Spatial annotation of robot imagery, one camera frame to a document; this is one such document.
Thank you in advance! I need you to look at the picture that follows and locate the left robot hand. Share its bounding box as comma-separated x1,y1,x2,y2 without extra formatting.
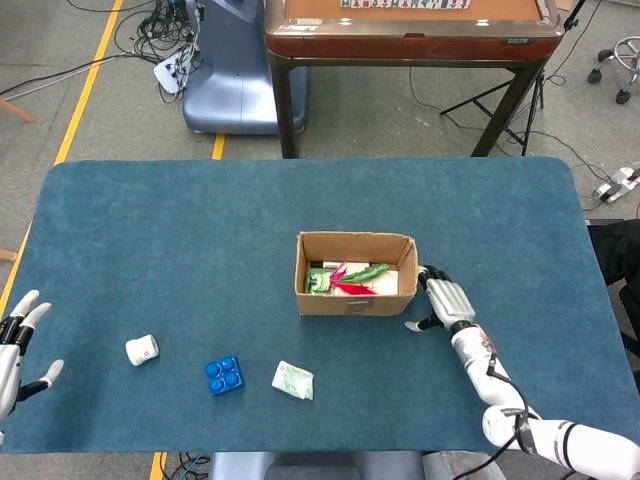
0,289,65,422

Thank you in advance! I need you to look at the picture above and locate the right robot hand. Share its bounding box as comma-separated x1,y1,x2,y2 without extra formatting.
403,264,477,334

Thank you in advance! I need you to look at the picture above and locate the cardboard box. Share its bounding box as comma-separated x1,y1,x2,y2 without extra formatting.
294,230,419,318

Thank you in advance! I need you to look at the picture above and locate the small white cup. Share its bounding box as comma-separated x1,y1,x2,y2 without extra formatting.
125,334,160,367

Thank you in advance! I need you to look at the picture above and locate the white green paper packet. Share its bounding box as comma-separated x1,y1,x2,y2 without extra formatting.
271,360,315,402

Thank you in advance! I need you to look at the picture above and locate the blue plastic block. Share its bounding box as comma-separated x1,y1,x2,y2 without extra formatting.
204,354,246,397

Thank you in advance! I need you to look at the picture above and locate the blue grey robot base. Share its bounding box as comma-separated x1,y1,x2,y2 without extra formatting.
181,0,310,135

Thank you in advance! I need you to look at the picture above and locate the white plastic bag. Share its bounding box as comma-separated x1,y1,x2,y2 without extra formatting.
422,449,503,480

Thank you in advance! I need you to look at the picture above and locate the flat white packet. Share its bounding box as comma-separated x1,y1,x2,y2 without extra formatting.
322,259,401,297

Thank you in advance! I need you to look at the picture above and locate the pink green feather shuttlecock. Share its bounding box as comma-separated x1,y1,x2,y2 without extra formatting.
304,260,391,297

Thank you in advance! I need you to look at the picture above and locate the black white marker pen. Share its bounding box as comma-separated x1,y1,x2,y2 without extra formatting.
308,259,371,269

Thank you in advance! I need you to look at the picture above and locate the black cloth bundle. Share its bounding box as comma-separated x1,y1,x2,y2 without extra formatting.
585,218,640,287

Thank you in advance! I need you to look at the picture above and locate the white grey power strip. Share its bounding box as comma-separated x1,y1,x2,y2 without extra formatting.
592,162,640,204

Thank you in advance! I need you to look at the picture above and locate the black tripod stand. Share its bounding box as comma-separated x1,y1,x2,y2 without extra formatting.
439,0,586,157

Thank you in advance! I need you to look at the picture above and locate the grey blue robot torso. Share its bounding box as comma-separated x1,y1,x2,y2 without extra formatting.
207,451,426,480

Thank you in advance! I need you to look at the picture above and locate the teal table mat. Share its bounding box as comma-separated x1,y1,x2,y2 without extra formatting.
0,157,632,455

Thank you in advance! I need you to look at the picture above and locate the slanted wooden leg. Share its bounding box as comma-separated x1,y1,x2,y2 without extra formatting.
0,97,37,124

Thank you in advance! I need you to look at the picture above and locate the brown mahjong table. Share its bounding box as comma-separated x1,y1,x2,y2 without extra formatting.
263,0,566,159

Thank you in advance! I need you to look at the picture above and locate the wheeled metal stool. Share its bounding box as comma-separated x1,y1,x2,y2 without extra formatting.
587,35,640,105

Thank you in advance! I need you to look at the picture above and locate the row of mahjong tiles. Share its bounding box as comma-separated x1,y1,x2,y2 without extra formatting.
340,0,471,10

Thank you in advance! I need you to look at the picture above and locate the white power strip with plugs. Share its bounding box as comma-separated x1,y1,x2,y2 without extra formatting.
153,47,196,95

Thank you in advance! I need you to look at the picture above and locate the black chair frame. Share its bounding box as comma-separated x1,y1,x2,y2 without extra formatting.
618,285,640,364

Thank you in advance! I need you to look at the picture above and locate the blue floor cable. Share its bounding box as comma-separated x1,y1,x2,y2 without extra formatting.
182,452,209,480

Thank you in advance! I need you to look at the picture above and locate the long black floor cable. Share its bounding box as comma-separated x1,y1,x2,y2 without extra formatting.
0,52,151,97

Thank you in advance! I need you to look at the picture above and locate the black cable bundle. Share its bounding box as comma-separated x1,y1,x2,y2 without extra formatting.
114,0,204,104

